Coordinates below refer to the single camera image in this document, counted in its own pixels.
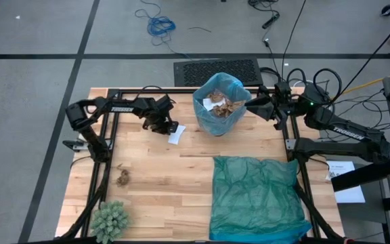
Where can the black power strip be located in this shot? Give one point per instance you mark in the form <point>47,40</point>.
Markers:
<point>271,21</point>

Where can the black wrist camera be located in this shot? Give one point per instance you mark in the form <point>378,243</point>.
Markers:
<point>283,91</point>
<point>165,102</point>

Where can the large white paper sheet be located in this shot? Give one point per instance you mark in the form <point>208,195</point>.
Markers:
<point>176,135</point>

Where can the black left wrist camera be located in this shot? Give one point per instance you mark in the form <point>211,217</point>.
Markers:
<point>165,102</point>

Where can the large brown paper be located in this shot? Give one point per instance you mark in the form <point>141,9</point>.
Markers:
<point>229,108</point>

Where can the small white paper scrap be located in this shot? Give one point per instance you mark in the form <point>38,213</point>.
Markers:
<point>210,104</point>

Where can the black flat bar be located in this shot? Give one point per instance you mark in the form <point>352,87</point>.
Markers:
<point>367,173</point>

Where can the white printed paper sheet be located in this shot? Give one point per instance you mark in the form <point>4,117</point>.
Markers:
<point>342,167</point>

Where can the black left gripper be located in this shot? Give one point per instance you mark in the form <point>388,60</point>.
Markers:
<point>156,113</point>

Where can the green trash bag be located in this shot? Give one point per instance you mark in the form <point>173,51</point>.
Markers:
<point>256,200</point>

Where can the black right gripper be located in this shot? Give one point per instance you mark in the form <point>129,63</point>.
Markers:
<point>288,106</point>

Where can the light blue bin liner bag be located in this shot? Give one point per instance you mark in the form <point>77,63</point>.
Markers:
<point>215,125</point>

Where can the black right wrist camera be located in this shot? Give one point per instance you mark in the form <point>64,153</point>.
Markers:
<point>283,91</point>

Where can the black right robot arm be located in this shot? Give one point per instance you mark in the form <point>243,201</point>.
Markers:
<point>347,130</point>

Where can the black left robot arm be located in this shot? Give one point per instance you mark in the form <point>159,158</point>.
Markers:
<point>120,109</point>

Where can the green artificial succulent plant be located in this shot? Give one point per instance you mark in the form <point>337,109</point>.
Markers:
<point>109,220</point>

